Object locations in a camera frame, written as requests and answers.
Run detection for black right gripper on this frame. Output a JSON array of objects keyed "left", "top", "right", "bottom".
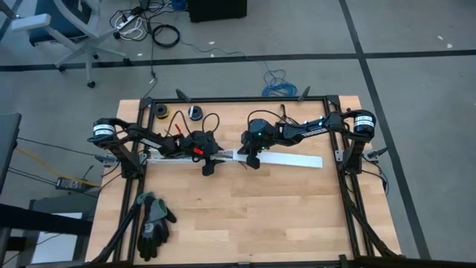
[{"left": 237, "top": 119, "right": 278, "bottom": 170}]

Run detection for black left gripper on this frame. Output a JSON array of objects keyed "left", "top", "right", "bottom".
[{"left": 184, "top": 130, "right": 224, "bottom": 176}]

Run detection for white duct cover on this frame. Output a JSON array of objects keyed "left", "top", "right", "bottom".
[{"left": 211, "top": 149, "right": 324, "bottom": 169}]

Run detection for white slotted cable duct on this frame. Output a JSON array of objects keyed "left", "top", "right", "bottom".
[{"left": 147, "top": 148, "right": 239, "bottom": 165}]

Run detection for white black tape roll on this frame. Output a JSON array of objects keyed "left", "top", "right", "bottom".
[{"left": 187, "top": 105, "right": 205, "bottom": 121}]

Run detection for black eyeglasses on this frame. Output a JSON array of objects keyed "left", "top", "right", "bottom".
[{"left": 278, "top": 103, "right": 298, "bottom": 126}]

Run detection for black power adapter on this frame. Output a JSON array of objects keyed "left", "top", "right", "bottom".
[{"left": 54, "top": 176, "right": 90, "bottom": 193}]

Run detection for black box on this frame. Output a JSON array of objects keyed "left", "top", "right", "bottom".
[{"left": 185, "top": 0, "right": 248, "bottom": 23}]

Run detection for grey metal cart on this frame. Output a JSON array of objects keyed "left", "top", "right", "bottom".
[{"left": 16, "top": 192, "right": 100, "bottom": 268}]

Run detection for white power strip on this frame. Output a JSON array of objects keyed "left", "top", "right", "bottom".
[{"left": 113, "top": 13, "right": 141, "bottom": 33}]

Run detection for white blue office chair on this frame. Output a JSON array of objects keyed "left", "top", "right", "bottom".
[{"left": 10, "top": 0, "right": 132, "bottom": 89}]

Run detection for dark grey desk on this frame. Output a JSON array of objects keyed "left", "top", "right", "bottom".
[{"left": 0, "top": 112, "right": 22, "bottom": 194}]

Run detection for blue coiled cable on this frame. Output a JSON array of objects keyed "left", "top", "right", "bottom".
[{"left": 261, "top": 59, "right": 298, "bottom": 98}]

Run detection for black coiled cable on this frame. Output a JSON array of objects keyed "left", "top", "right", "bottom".
[{"left": 151, "top": 24, "right": 181, "bottom": 48}]

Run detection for yellow floor cable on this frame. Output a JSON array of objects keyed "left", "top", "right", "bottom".
[{"left": 14, "top": 147, "right": 101, "bottom": 188}]

